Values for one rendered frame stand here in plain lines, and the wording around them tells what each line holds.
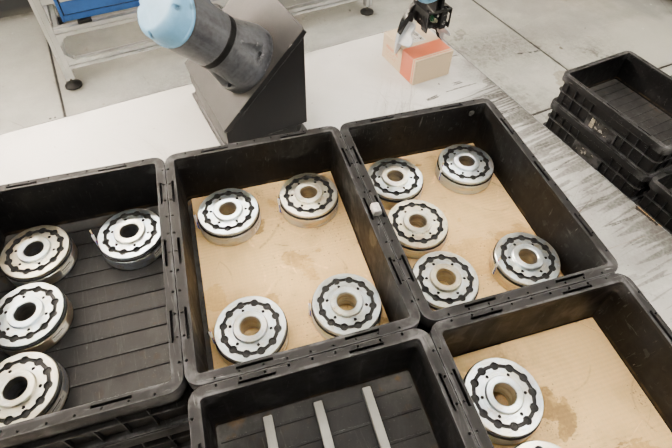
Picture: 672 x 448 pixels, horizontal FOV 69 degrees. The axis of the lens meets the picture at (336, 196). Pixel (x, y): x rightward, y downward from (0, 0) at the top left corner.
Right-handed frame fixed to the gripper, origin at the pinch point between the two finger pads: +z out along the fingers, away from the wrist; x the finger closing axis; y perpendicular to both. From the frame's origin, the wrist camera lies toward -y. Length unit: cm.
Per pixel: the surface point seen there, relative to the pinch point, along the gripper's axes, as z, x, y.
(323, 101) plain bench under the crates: 5.9, -30.3, 3.8
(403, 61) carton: 1.4, -6.0, 2.9
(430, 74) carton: 3.9, -0.3, 8.2
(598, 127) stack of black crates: 25, 51, 31
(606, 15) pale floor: 76, 197, -75
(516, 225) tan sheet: -7, -22, 64
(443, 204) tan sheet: -7, -31, 54
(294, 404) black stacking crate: -7, -69, 74
